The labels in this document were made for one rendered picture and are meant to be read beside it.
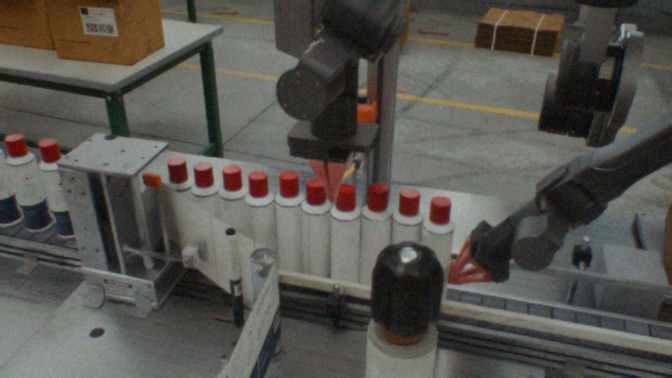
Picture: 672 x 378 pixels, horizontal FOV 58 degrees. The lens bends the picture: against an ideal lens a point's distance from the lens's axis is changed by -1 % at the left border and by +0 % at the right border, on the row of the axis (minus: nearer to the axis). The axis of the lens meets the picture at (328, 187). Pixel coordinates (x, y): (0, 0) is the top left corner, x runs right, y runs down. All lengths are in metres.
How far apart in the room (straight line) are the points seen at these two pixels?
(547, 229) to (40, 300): 0.90
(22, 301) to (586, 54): 1.19
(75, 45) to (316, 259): 1.81
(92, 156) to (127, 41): 1.52
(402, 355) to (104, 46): 2.06
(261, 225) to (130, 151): 0.25
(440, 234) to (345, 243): 0.16
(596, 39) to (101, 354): 1.07
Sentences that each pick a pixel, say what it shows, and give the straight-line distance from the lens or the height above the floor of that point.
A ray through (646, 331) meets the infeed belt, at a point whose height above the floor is 0.88.
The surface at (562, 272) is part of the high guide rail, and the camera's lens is 1.08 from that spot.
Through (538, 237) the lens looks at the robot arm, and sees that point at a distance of 0.89.
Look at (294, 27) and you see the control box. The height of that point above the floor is 1.33.
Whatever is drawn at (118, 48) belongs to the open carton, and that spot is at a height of 0.85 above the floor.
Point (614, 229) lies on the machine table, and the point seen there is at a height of 0.83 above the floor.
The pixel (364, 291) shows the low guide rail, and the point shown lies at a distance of 1.05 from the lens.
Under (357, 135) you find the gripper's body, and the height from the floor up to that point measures 1.27.
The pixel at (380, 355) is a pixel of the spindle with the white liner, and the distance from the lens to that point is 0.74.
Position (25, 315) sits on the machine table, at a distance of 1.25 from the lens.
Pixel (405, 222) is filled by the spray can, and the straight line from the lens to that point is 0.98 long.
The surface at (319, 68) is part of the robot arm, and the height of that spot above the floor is 1.38.
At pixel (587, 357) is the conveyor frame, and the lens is 1.08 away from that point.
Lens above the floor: 1.59
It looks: 31 degrees down
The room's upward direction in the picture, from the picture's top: straight up
